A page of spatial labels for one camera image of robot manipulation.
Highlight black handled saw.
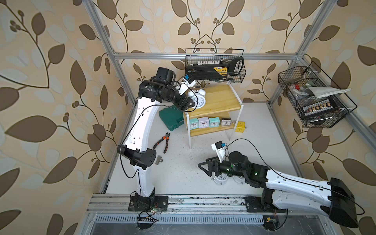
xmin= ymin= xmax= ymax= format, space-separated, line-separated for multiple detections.
xmin=227 ymin=57 xmax=244 ymax=76

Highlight metal pipe fitting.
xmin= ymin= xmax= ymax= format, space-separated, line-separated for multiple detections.
xmin=155 ymin=156 xmax=163 ymax=165

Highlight yellow power socket cube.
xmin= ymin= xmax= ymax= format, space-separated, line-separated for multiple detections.
xmin=235 ymin=121 xmax=246 ymax=133

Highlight green plastic case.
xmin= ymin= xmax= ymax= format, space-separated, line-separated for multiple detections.
xmin=159 ymin=105 xmax=184 ymax=131

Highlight clear square alarm clock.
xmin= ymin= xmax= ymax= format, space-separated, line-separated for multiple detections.
xmin=221 ymin=117 xmax=232 ymax=127

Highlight black wire basket back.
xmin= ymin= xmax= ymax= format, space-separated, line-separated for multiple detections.
xmin=185 ymin=48 xmax=246 ymax=83

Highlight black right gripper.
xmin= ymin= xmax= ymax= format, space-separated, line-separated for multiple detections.
xmin=198 ymin=155 xmax=246 ymax=179

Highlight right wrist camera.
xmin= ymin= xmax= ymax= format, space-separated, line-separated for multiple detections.
xmin=211 ymin=141 xmax=226 ymax=163

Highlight wooden two-tier shelf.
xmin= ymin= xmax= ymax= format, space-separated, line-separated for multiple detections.
xmin=184 ymin=82 xmax=244 ymax=147

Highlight black wire basket right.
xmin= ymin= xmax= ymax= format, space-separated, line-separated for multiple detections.
xmin=278 ymin=62 xmax=357 ymax=129

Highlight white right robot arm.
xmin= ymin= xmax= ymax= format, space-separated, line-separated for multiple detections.
xmin=198 ymin=151 xmax=358 ymax=228

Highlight metal rail base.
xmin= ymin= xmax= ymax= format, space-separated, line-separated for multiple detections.
xmin=84 ymin=194 xmax=329 ymax=227

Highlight orange black pliers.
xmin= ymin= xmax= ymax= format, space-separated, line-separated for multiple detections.
xmin=152 ymin=132 xmax=171 ymax=154

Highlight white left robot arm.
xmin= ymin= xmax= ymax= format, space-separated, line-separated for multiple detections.
xmin=117 ymin=67 xmax=195 ymax=211

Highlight black wire basket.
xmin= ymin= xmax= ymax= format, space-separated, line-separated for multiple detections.
xmin=185 ymin=48 xmax=246 ymax=83
xmin=278 ymin=62 xmax=357 ymax=129

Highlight white square alarm clock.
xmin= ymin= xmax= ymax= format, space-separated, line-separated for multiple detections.
xmin=198 ymin=117 xmax=210 ymax=129

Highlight teal square alarm clock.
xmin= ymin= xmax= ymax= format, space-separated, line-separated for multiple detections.
xmin=189 ymin=118 xmax=199 ymax=130

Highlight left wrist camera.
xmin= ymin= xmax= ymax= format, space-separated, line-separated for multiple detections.
xmin=178 ymin=74 xmax=196 ymax=95

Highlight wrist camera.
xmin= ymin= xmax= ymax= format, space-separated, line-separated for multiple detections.
xmin=211 ymin=141 xmax=226 ymax=163
xmin=178 ymin=74 xmax=196 ymax=95

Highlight white round clock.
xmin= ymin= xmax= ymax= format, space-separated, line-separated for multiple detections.
xmin=188 ymin=89 xmax=206 ymax=109
xmin=233 ymin=176 xmax=246 ymax=185
xmin=212 ymin=174 xmax=229 ymax=186

